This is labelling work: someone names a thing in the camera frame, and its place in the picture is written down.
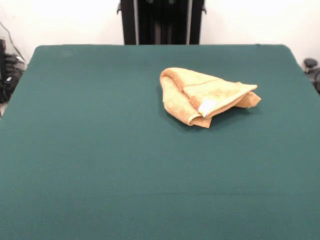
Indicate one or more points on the black equipment pile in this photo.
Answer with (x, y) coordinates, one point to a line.
(11, 75)

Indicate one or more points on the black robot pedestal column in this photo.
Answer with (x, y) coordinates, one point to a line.
(130, 25)

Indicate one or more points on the tan terry towel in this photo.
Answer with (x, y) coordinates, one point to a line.
(175, 100)

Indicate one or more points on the dark green tablecloth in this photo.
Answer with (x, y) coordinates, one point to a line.
(100, 150)

